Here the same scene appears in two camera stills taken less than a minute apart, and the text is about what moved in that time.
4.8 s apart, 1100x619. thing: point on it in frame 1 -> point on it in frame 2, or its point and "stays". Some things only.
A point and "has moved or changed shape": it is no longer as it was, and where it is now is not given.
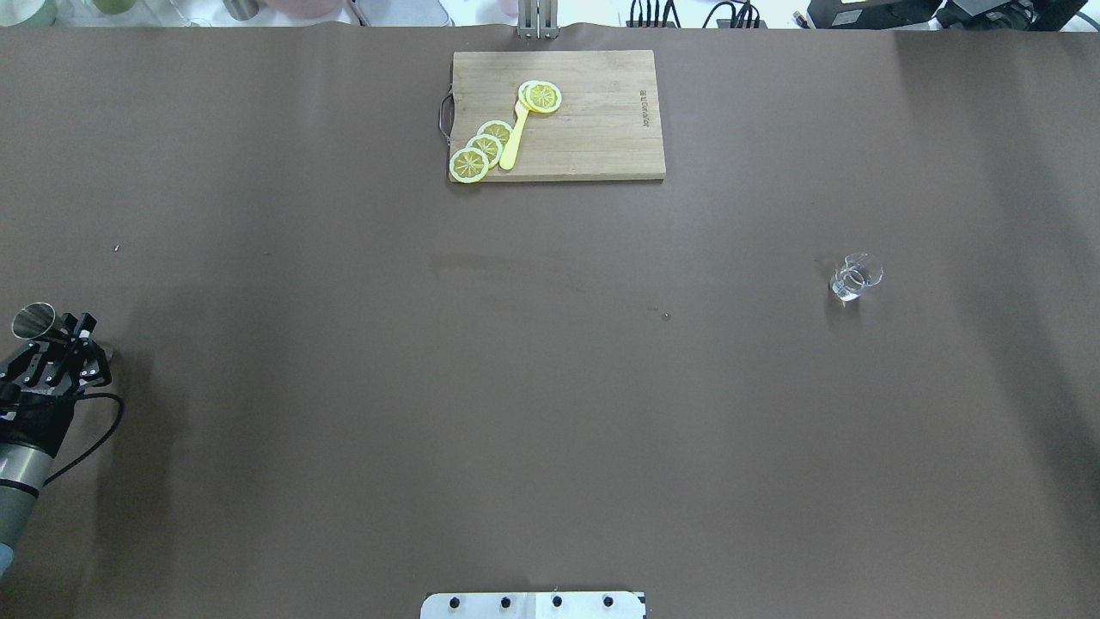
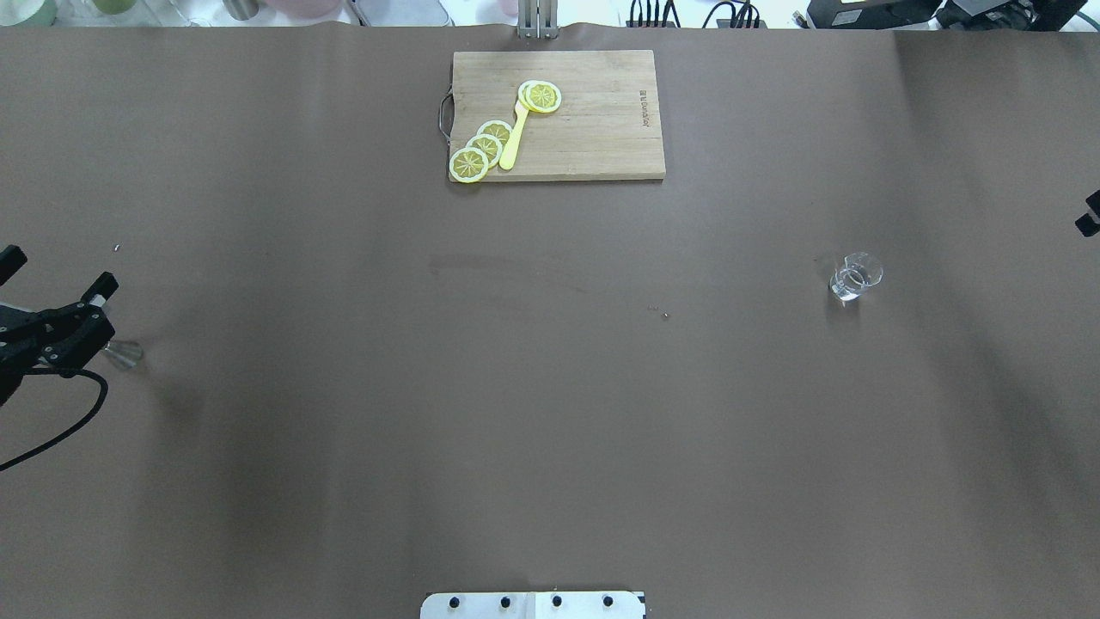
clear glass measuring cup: [860, 270] stays
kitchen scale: [402, 13] stays
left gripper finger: [22, 361] -> [12, 259]
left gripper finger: [77, 330] -> [102, 288]
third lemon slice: [497, 128] stays
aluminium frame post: [537, 19] stays
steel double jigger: [35, 321] has moved or changed shape
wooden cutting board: [607, 125] stays
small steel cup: [241, 9] stays
